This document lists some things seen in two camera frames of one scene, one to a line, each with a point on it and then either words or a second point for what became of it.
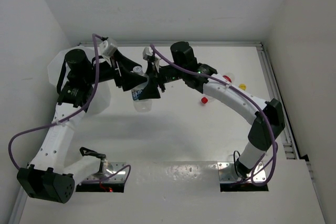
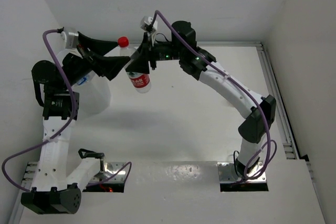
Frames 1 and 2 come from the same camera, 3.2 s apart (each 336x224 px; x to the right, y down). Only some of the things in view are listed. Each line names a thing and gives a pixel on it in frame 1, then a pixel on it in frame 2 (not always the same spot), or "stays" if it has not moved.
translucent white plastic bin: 102,97 stays
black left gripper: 129,80 to 106,66
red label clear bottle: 230,77 to 140,81
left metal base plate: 114,171 stays
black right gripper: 151,90 to 139,62
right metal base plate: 228,173 stays
